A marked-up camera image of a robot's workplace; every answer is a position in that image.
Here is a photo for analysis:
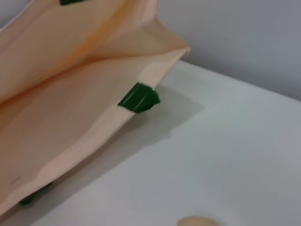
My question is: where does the white handbag with green handles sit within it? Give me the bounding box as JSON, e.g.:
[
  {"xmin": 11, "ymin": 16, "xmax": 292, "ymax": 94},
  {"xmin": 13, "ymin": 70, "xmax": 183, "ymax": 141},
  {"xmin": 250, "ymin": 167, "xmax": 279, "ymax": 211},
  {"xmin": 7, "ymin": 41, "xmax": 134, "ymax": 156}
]
[{"xmin": 0, "ymin": 0, "xmax": 192, "ymax": 224}]

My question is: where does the round egg yolk pastry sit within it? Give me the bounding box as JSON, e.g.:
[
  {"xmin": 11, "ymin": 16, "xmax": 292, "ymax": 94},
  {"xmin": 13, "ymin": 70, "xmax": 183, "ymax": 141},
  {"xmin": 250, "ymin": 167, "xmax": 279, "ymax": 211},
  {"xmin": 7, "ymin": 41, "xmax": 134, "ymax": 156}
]
[{"xmin": 177, "ymin": 215, "xmax": 221, "ymax": 226}]

